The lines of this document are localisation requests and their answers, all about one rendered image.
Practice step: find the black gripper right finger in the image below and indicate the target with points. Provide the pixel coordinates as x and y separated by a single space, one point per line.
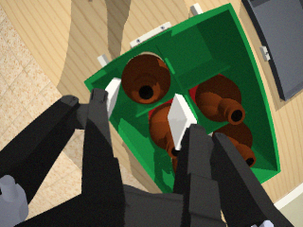
243 200

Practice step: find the dark grey rectangular tray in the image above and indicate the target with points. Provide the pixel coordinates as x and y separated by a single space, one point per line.
279 25

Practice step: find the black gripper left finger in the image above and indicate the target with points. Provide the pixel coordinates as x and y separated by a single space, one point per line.
27 158

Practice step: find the green plastic bottle crate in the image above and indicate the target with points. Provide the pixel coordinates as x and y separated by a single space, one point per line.
206 47

